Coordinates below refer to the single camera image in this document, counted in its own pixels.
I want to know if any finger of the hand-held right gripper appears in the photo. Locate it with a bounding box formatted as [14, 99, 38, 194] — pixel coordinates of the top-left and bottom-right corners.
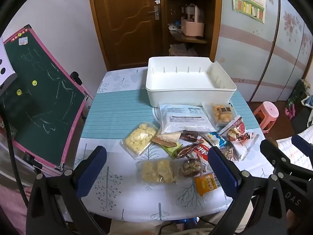
[291, 134, 313, 153]
[260, 139, 292, 175]

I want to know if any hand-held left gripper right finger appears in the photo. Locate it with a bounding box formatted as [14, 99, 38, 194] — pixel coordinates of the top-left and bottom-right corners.
[207, 146, 289, 235]

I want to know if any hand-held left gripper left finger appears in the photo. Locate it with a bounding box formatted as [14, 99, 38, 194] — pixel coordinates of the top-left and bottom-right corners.
[26, 146, 108, 235]

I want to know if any orange yellow snack packet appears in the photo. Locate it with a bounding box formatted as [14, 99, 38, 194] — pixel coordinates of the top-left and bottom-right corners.
[194, 173, 227, 197]

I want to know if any small mixed nut packet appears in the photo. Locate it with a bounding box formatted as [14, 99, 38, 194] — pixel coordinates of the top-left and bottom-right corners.
[219, 146, 241, 162]

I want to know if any red cookie packet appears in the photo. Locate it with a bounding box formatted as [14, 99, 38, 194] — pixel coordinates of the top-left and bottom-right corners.
[193, 144, 213, 174]

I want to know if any clear nut bar packet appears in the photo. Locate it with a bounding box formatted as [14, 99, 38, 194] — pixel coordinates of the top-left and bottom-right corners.
[181, 157, 203, 178]

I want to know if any red white snack packet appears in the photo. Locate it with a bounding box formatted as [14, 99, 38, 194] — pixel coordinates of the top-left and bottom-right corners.
[219, 116, 260, 161]

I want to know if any brown foil candy wrapper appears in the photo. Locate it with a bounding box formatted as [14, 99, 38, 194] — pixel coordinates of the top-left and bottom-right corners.
[176, 145, 196, 158]

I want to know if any dark brown chocolate packet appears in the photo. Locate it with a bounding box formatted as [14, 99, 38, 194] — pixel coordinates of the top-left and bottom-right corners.
[181, 131, 203, 144]

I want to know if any clear packet of yellow popcorn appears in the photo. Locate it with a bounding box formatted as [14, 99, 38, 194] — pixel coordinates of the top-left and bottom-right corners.
[120, 122, 159, 161]

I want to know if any clear packet of orange puffs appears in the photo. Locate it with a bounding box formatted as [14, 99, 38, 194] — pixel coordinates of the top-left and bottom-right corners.
[202, 101, 237, 128]

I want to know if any pale rice cracker packet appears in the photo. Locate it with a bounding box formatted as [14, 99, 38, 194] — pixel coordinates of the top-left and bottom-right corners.
[136, 158, 183, 184]

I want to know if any white plastic storage bin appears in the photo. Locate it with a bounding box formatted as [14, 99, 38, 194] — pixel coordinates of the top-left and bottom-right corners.
[146, 56, 237, 108]

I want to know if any white pink striped quilt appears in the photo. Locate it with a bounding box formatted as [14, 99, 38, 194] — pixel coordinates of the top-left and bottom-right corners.
[276, 127, 313, 170]

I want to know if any blue white candy packet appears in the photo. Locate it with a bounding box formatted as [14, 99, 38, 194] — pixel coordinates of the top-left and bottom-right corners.
[203, 132, 228, 148]

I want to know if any white tree print tablecloth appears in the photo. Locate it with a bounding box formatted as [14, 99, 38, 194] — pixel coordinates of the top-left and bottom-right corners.
[73, 67, 277, 222]

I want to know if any pink plastic stool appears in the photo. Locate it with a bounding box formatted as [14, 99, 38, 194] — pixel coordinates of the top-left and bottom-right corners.
[253, 101, 280, 133]

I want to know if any dark flowered bag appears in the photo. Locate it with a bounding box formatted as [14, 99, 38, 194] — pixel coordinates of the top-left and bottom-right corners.
[285, 80, 311, 121]

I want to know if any green snack packet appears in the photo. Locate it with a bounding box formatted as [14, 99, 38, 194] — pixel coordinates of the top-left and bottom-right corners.
[161, 144, 184, 157]

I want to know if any teal striped table mat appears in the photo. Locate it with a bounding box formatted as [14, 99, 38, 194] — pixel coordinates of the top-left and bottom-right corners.
[81, 89, 260, 140]

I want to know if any large white blue snack bag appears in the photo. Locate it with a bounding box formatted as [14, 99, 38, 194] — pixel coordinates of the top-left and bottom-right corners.
[159, 102, 218, 135]

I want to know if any brown wafer packet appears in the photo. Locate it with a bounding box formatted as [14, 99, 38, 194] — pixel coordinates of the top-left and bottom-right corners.
[152, 132, 183, 148]

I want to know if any floral sliding door wardrobe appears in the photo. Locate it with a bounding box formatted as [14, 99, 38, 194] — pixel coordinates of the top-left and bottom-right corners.
[214, 0, 313, 103]

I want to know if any pink framed green chalkboard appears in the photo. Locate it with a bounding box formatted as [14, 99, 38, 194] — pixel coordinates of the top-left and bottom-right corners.
[0, 24, 94, 172]

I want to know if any folded pink cloth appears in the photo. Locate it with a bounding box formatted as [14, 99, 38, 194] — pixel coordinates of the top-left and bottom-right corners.
[169, 43, 198, 57]

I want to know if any white holed panel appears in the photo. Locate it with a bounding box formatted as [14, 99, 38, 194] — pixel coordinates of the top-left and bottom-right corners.
[0, 42, 17, 89]

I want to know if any brown wooden corner shelf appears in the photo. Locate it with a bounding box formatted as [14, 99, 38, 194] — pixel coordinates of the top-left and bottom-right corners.
[161, 0, 222, 63]

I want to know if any brown wooden door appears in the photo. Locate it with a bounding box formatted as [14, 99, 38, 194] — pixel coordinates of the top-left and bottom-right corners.
[87, 0, 164, 71]

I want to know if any black cable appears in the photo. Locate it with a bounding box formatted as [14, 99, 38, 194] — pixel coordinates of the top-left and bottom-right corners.
[0, 113, 27, 201]

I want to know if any pink basket with handle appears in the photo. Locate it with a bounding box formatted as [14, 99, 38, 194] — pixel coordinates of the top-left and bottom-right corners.
[180, 4, 204, 38]

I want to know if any wall poster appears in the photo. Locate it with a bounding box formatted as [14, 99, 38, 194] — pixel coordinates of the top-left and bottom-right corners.
[230, 0, 266, 24]

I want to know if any metal door handle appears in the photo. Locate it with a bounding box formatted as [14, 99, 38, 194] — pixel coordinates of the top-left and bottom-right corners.
[148, 5, 160, 20]

